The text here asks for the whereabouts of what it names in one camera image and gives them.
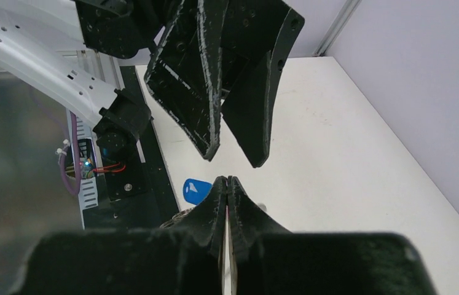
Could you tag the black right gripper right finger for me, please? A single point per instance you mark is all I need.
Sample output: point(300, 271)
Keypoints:
point(269, 259)

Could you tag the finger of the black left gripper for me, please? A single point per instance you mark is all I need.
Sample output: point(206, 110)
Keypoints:
point(257, 39)

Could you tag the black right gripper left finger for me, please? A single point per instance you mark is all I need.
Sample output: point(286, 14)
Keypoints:
point(185, 258)

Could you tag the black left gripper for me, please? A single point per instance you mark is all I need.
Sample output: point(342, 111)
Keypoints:
point(184, 76)

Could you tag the large steel keyring plate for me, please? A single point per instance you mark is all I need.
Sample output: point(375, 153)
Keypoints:
point(176, 218)

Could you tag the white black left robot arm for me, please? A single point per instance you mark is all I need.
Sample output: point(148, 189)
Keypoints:
point(116, 116)

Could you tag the blue key tag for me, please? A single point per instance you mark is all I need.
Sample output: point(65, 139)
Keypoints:
point(195, 191)

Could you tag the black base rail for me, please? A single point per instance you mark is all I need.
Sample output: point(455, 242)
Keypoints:
point(134, 194)

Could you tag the metal base plate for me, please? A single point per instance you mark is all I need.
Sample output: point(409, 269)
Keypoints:
point(33, 198)

